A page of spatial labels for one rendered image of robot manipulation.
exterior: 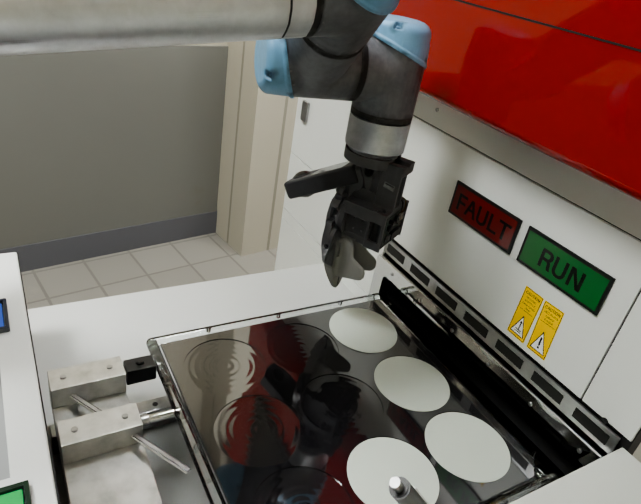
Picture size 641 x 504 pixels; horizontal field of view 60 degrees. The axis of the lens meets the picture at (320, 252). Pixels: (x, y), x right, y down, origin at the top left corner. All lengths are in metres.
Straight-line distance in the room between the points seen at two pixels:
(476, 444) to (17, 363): 0.51
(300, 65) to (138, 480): 0.45
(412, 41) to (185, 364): 0.46
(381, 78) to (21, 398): 0.49
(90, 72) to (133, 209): 0.62
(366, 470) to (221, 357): 0.23
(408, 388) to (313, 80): 0.40
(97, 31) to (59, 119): 1.88
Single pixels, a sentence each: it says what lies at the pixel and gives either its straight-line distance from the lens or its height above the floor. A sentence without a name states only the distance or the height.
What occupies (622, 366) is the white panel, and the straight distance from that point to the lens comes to 0.67.
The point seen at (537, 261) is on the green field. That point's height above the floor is 1.09.
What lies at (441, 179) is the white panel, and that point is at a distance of 0.80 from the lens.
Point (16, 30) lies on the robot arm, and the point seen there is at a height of 1.29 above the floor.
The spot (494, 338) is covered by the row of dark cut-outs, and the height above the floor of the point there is 0.96.
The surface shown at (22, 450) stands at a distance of 0.57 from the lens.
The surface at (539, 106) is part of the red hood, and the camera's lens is 0.63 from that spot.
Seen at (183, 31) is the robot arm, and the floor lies 1.30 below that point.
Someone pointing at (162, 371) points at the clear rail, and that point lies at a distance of 0.70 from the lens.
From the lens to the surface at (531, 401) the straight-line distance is 0.74.
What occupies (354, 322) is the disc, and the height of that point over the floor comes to 0.90.
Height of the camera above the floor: 1.38
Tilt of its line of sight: 30 degrees down
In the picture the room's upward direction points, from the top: 10 degrees clockwise
